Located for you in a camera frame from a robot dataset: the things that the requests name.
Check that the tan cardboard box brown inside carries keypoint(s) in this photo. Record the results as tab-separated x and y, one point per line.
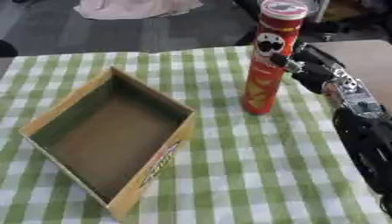
109	137

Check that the black chair base with wheel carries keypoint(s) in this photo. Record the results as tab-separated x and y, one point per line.
331	29

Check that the pale pink cloth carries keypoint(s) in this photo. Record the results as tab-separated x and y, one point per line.
138	7

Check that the red chip can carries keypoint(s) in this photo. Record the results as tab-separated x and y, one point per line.
266	70

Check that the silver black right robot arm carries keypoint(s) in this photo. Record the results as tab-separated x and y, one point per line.
363	125

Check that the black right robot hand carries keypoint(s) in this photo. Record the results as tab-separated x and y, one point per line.
316	73

